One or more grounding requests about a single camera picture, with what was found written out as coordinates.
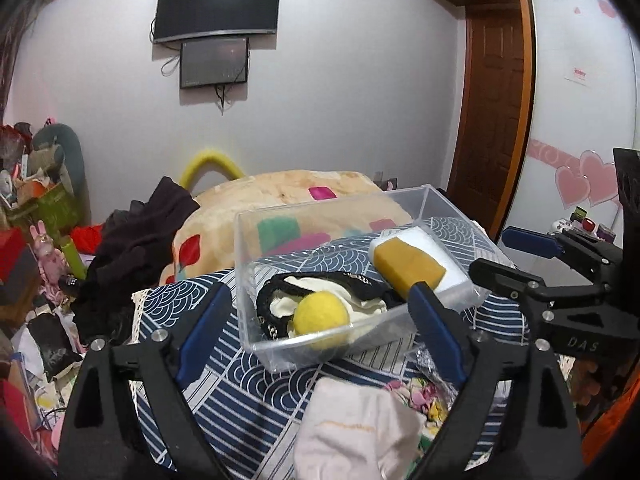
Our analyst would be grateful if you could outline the blue wave-patterned cloth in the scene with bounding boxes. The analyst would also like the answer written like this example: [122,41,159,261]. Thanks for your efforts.
[131,216,531,480]

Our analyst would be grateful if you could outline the small black wall monitor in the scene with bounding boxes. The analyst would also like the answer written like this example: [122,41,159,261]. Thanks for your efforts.
[179,36,250,90]

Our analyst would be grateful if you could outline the white foam block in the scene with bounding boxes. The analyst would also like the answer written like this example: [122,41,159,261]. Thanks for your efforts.
[369,225,481,306]

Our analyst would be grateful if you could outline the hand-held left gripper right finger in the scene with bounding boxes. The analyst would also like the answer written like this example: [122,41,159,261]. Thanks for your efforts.
[407,281,586,480]

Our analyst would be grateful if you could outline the colourful plastic wrapper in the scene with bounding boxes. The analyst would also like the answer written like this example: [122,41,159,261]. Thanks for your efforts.
[385,375,453,436]

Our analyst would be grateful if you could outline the dark brown clothing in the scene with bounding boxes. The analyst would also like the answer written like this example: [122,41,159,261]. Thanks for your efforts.
[72,176,201,346]

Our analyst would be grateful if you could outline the green bottle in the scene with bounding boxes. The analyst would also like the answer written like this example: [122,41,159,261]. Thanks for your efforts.
[60,240,87,281]

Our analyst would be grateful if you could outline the yellow foam tube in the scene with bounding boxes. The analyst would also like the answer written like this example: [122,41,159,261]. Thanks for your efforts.
[179,147,246,201]

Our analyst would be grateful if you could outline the yellow ball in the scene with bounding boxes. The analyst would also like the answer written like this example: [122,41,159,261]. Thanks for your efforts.
[292,291,351,351]

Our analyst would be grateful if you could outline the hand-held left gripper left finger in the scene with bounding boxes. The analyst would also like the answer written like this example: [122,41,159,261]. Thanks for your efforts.
[56,280,236,480]

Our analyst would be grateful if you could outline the large black wall television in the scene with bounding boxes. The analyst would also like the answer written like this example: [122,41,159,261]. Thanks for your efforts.
[152,0,282,45]

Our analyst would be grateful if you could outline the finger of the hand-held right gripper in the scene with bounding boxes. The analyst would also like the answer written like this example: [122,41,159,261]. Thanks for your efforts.
[469,258,601,311]
[501,226,621,281]

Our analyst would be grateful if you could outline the brown wooden door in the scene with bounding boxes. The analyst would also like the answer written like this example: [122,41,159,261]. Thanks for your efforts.
[447,5,526,241]

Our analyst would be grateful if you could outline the red cloth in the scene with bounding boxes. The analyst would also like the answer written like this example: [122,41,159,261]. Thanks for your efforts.
[70,225,106,256]

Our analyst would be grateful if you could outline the beige patterned blanket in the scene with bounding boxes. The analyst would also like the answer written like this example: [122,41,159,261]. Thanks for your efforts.
[159,170,416,286]

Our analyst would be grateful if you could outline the black plastic bag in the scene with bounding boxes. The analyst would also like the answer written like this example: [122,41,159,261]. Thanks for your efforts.
[27,312,81,381]

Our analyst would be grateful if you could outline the pink bunny toy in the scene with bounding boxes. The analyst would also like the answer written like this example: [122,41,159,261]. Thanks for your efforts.
[30,222,68,306]

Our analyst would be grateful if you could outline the yellow sponge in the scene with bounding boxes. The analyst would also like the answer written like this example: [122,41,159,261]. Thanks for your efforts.
[372,239,447,297]

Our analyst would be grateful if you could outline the pink heart stickers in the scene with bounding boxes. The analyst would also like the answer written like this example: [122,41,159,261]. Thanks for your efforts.
[555,150,621,208]

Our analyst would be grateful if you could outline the red box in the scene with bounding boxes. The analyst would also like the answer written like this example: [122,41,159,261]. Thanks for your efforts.
[0,230,41,308]

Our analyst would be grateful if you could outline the black and cream garment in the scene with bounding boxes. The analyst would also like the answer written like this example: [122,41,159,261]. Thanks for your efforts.
[256,270,401,343]

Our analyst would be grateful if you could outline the white wardrobe sliding door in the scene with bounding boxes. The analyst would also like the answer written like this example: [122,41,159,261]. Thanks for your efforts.
[520,0,640,243]

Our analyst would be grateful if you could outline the white cloth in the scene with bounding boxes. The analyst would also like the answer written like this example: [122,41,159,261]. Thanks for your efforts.
[292,377,426,480]

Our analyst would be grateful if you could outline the clear plastic box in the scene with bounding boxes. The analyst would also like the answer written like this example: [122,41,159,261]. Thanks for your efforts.
[235,185,488,373]

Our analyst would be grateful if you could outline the green cardboard box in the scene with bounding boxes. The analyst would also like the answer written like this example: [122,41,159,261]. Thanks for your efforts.
[5,182,83,233]

